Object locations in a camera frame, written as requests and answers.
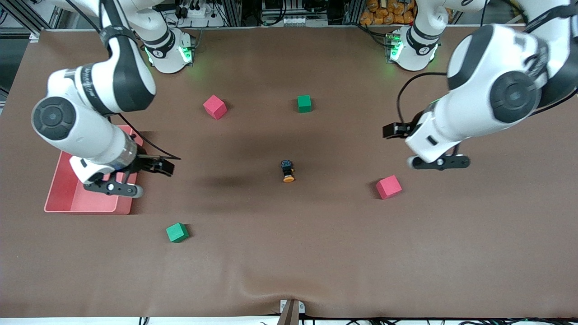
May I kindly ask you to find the pink plastic bin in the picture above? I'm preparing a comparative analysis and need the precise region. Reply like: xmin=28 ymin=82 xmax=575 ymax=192
xmin=44 ymin=125 xmax=145 ymax=214

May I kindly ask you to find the pink foam cube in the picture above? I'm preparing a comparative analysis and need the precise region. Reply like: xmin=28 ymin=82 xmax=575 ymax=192
xmin=203 ymin=95 xmax=228 ymax=121
xmin=375 ymin=175 xmax=403 ymax=200

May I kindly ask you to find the orange snack packets pile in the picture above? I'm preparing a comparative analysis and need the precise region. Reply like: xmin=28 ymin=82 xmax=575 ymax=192
xmin=360 ymin=0 xmax=418 ymax=26

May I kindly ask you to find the brown table cover mat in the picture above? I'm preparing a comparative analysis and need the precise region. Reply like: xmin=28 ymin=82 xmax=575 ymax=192
xmin=0 ymin=25 xmax=578 ymax=319

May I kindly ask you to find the white power strip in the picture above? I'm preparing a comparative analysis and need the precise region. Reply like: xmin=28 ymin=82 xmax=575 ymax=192
xmin=177 ymin=4 xmax=214 ymax=19

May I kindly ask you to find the black left arm base cable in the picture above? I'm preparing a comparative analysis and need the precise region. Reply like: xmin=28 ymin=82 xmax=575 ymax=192
xmin=357 ymin=22 xmax=393 ymax=48

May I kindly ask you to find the aluminium frame post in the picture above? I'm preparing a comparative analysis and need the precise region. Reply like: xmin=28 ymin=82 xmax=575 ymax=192
xmin=221 ymin=0 xmax=242 ymax=27
xmin=345 ymin=0 xmax=365 ymax=25

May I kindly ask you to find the diagonal aluminium frame profile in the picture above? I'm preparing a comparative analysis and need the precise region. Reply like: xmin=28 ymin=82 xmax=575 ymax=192
xmin=0 ymin=0 xmax=42 ymax=43

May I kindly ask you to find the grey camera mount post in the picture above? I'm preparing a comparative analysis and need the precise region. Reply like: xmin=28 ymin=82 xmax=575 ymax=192
xmin=276 ymin=299 xmax=306 ymax=325

